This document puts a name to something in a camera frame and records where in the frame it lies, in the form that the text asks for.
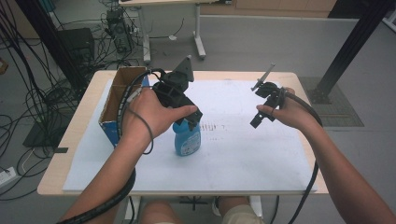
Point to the white shoe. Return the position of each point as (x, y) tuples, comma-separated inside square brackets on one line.
[(216, 207)]

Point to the black box case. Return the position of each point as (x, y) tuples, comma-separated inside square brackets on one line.
[(77, 43)]

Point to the black flat base plate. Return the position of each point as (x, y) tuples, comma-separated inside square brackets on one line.
[(40, 137)]

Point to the person's left leg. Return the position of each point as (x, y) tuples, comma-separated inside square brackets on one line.
[(157, 213)]

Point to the black metal frame post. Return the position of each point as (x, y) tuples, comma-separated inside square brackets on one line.
[(348, 53), (49, 40)]

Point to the white background desk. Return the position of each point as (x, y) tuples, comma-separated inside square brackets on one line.
[(199, 40)]

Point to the person's leg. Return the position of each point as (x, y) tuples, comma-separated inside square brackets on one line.
[(157, 213), (232, 203)]

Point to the blue cardboard box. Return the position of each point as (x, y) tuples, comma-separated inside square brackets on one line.
[(110, 107)]

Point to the beige shorts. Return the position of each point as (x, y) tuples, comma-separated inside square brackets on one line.
[(241, 216)]

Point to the white table leg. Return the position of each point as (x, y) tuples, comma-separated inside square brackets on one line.
[(256, 207), (132, 208)]

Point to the white table mat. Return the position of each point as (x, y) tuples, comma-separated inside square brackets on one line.
[(236, 155)]

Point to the white power strip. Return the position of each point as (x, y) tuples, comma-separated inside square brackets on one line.
[(7, 176)]

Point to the person's right leg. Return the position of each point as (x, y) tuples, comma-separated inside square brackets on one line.
[(232, 203)]

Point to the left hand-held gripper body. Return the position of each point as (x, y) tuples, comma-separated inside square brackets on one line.
[(174, 88)]

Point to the person's right hand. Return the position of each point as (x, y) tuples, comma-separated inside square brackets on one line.
[(292, 113)]

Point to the person's left hand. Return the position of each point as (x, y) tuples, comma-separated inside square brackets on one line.
[(146, 115)]

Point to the black tape strip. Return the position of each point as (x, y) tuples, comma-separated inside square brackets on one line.
[(61, 150)]

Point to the blue plastic bottle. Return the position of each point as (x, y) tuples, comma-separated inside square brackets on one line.
[(187, 141)]

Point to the black computer tower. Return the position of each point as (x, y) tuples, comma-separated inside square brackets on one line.
[(120, 31)]

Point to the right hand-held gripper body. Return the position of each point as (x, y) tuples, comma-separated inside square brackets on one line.
[(271, 91)]

